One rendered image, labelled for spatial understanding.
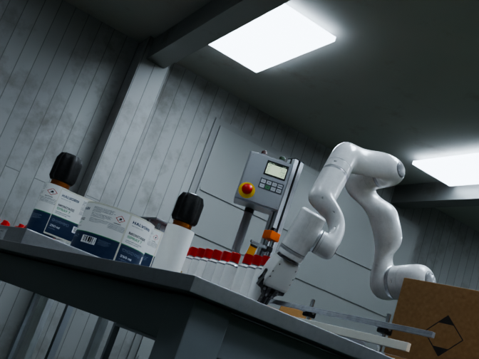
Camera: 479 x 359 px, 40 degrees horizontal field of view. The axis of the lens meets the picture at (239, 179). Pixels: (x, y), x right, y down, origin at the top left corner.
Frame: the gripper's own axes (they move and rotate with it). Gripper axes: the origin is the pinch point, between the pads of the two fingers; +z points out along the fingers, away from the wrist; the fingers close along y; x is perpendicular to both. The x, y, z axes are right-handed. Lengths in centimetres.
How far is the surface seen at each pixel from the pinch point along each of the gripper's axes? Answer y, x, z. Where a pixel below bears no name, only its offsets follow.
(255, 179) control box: -3, -43, -30
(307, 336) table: 65, 95, -20
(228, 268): 1.8, -22.5, -0.3
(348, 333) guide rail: 4.2, 41.3, -10.8
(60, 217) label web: 57, -33, 8
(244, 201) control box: -2.6, -41.4, -21.4
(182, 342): 82, 94, -14
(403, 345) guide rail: 4, 57, -17
